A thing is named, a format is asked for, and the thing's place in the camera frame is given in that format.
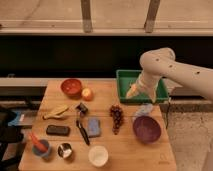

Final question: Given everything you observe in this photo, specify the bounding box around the clear plastic wrapper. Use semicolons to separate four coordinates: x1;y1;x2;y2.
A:
133;103;153;119

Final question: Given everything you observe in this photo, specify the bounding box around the banana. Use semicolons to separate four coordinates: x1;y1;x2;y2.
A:
42;105;69;120

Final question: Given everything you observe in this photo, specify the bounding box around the blue cup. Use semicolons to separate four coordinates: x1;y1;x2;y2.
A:
32;139;52;160

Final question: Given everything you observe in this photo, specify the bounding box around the small black clip object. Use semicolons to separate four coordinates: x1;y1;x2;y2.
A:
76;103;88;115

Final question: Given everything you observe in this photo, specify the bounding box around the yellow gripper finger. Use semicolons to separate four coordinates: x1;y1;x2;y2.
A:
126;84;138;99
149;92;157;103

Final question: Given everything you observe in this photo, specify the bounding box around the red bowl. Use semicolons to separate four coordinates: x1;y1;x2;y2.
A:
60;78;82;97

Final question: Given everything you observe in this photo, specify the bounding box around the purple bowl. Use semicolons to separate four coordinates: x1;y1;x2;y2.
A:
133;116;161;144

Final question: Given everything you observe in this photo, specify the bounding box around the black chair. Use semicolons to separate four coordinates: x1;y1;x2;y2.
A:
0;106;24;171

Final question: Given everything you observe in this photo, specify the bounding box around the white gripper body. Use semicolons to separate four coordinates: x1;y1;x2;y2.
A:
136;71;161;96

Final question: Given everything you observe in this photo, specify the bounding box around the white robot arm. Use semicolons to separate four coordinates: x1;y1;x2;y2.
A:
126;48;213;102

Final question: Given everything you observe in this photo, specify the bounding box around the apple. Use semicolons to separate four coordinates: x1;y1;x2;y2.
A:
81;88;93;101

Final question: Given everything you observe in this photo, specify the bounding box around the bunch of dark grapes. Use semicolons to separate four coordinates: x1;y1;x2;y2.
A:
110;105;124;135

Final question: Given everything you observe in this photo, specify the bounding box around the blue sponge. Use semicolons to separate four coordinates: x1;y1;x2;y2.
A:
88;117;101;138

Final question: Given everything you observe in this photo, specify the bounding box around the green tray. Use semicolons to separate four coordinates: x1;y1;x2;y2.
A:
116;70;169;104

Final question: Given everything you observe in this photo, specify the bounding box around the black rectangular case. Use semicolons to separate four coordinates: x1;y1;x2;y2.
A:
46;125;70;136

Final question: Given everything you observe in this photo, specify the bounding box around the small metal cup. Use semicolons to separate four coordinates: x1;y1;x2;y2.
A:
58;143;73;159

